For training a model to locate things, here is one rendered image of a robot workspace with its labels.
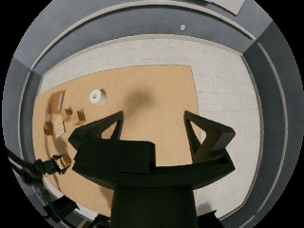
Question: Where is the small square wooden pallet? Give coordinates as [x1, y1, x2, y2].
[54, 116, 66, 138]

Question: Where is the brown clipboard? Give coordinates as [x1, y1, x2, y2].
[48, 90, 66, 114]

